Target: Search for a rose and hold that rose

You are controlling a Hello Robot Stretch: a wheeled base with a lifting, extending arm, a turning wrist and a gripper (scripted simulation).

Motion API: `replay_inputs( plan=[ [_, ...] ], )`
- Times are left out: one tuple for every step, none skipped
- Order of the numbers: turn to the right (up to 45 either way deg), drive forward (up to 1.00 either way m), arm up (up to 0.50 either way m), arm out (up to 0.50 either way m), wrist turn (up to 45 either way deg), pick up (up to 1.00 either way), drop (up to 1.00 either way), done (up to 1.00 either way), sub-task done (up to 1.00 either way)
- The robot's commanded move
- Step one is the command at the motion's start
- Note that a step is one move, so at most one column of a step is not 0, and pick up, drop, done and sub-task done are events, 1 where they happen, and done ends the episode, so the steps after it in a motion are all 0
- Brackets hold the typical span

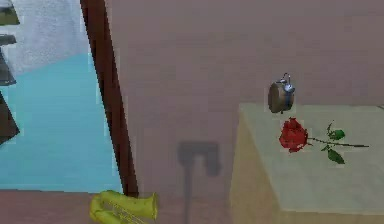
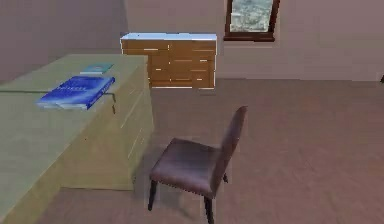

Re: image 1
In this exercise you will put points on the red rose with green stem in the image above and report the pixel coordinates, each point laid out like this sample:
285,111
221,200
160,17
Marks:
293,135

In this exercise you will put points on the yellow brass horn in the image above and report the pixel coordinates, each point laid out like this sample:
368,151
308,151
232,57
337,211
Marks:
133,205

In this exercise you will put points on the pale wooden table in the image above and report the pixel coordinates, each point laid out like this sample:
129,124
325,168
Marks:
300,186

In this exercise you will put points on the dark shelf unit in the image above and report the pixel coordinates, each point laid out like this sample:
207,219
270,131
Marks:
6,70

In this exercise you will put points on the dark brown door frame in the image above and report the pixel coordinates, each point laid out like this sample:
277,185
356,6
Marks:
110,96

